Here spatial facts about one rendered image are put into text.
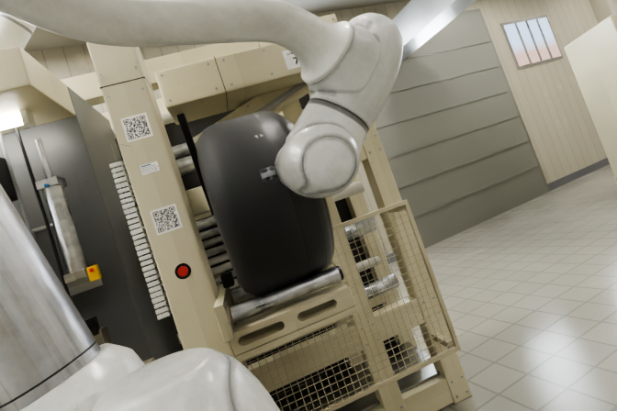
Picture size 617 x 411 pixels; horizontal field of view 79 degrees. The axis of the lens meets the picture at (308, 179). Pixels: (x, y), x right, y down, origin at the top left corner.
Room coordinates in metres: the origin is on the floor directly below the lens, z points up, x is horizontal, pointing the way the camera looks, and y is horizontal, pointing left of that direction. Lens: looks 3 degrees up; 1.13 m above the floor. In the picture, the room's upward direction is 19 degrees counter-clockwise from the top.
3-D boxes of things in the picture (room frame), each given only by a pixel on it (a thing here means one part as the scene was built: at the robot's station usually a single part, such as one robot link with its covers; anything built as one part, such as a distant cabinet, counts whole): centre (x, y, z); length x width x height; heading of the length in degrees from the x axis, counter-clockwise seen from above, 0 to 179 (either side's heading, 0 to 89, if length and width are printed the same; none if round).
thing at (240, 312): (1.11, 0.17, 0.90); 0.35 x 0.05 x 0.05; 102
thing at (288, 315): (1.11, 0.17, 0.84); 0.36 x 0.09 x 0.06; 102
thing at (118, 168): (1.12, 0.52, 1.19); 0.05 x 0.04 x 0.48; 12
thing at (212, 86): (1.56, 0.15, 1.71); 0.61 x 0.25 x 0.15; 102
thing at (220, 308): (1.20, 0.38, 0.90); 0.40 x 0.03 x 0.10; 12
